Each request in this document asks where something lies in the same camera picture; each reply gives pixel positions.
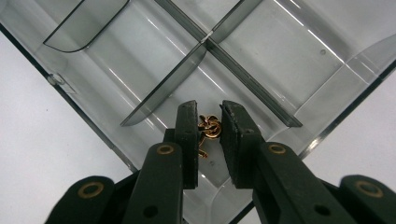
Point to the clear grey compartment box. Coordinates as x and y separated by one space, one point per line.
280 46

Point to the white table sheet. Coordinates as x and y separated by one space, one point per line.
37 140

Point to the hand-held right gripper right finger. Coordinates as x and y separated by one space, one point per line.
274 180

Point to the gold earring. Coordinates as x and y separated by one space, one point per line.
210 127

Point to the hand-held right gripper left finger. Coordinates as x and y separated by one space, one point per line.
162 174

